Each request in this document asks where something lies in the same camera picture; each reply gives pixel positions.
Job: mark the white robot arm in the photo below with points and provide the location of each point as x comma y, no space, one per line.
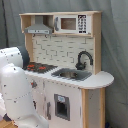
16,89

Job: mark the wooden toy kitchen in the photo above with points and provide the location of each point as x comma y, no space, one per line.
61,50

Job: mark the grey toy sink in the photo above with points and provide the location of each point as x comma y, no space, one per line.
72,74

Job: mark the black toy faucet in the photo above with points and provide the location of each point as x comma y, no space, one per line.
85,61

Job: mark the black toy stovetop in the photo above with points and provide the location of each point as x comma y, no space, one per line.
38,67

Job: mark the right stove knob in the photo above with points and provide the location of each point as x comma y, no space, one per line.
33,84

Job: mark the white cabinet door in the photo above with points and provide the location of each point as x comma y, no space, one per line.
74,95

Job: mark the grey ice dispenser panel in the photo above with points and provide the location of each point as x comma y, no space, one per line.
62,107

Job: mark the toy microwave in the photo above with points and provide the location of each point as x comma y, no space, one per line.
74,24

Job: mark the grey range hood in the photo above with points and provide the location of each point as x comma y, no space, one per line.
38,27

